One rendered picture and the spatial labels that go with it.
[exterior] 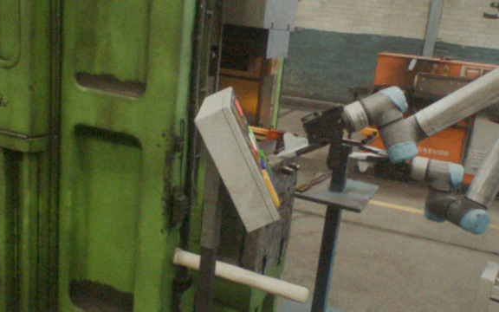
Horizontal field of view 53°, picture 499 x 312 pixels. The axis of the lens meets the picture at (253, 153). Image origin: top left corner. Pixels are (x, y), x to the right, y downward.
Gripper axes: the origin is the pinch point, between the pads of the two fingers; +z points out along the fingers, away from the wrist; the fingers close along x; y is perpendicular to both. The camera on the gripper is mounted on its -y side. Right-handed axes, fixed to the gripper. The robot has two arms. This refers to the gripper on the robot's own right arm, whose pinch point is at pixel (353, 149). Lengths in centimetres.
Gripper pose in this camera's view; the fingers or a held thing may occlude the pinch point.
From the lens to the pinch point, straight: 173.3
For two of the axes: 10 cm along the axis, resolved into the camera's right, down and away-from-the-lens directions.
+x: 4.0, -1.8, 9.0
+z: -9.1, -1.9, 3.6
